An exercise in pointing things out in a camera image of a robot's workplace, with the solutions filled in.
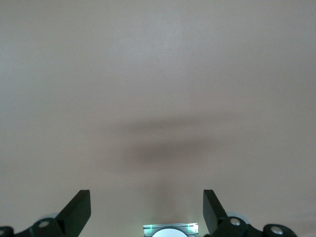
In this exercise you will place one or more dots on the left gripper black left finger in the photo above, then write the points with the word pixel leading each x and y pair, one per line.
pixel 74 212

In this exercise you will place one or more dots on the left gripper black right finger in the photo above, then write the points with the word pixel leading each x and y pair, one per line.
pixel 214 214

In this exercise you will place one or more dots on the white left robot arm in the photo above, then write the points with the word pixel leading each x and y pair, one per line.
pixel 170 234

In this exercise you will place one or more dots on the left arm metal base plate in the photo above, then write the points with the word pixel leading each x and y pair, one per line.
pixel 148 227

